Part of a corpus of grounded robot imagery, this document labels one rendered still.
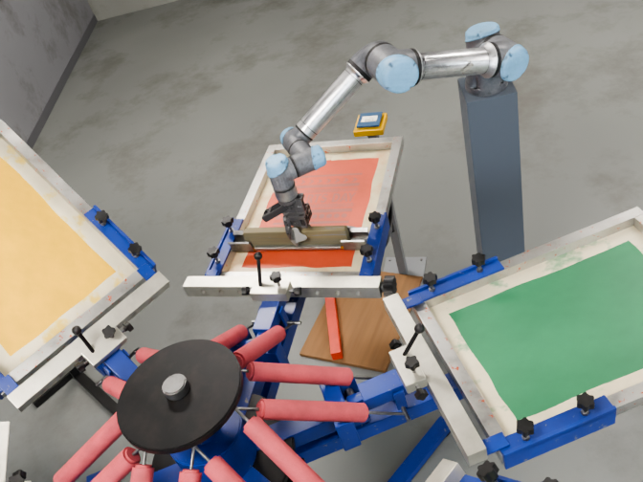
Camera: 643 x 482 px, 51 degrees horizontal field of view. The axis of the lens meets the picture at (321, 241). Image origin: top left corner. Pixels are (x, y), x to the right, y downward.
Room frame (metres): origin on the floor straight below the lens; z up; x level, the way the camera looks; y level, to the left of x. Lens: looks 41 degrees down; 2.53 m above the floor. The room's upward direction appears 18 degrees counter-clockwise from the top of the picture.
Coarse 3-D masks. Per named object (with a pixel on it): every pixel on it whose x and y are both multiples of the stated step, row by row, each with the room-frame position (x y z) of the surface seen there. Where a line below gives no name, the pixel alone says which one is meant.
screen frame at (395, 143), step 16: (320, 144) 2.35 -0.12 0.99; (336, 144) 2.31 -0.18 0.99; (352, 144) 2.28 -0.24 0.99; (368, 144) 2.25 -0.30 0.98; (384, 144) 2.22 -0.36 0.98; (400, 144) 2.17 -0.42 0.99; (256, 176) 2.27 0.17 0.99; (384, 176) 2.01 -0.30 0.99; (256, 192) 2.17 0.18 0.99; (384, 192) 1.92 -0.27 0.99; (240, 208) 2.10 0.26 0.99; (384, 208) 1.83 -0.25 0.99; (224, 272) 1.77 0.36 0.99; (240, 272) 1.74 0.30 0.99; (256, 272) 1.72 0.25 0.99; (288, 272) 1.67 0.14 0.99; (304, 272) 1.64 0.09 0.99; (320, 272) 1.62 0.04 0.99; (336, 272) 1.59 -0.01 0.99; (352, 272) 1.57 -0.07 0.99
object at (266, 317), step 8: (264, 304) 1.50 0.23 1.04; (272, 304) 1.49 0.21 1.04; (280, 304) 1.50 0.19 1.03; (264, 312) 1.47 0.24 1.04; (272, 312) 1.46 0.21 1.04; (256, 320) 1.45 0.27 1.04; (264, 320) 1.43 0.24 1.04; (272, 320) 1.43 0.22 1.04; (256, 328) 1.41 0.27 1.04; (264, 328) 1.40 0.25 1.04
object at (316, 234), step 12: (252, 228) 1.87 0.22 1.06; (264, 228) 1.85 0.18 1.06; (276, 228) 1.83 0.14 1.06; (300, 228) 1.79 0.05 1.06; (312, 228) 1.77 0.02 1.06; (324, 228) 1.75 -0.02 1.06; (336, 228) 1.73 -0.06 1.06; (252, 240) 1.85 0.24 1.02; (264, 240) 1.83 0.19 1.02; (276, 240) 1.81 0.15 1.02; (288, 240) 1.79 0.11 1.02; (312, 240) 1.76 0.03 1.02; (324, 240) 1.74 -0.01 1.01; (336, 240) 1.72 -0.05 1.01
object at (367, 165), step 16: (336, 160) 2.26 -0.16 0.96; (352, 160) 2.22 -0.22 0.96; (368, 160) 2.19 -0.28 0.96; (368, 176) 2.09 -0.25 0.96; (368, 192) 1.99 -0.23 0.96; (352, 208) 1.93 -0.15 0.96; (336, 224) 1.87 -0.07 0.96; (352, 224) 1.84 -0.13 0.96; (304, 256) 1.75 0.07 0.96; (320, 256) 1.73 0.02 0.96; (336, 256) 1.70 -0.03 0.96; (352, 256) 1.68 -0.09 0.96
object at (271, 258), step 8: (328, 160) 2.28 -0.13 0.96; (320, 168) 2.24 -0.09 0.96; (272, 200) 2.13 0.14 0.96; (264, 224) 2.00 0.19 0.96; (272, 224) 1.99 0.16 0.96; (248, 256) 1.85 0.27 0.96; (264, 256) 1.82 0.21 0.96; (272, 256) 1.81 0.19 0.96; (280, 256) 1.79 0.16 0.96; (288, 256) 1.78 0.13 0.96; (296, 256) 1.77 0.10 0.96; (248, 264) 1.81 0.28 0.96; (264, 264) 1.78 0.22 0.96; (272, 264) 1.77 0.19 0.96; (280, 264) 1.76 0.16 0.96; (288, 264) 1.74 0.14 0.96; (296, 264) 1.73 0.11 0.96
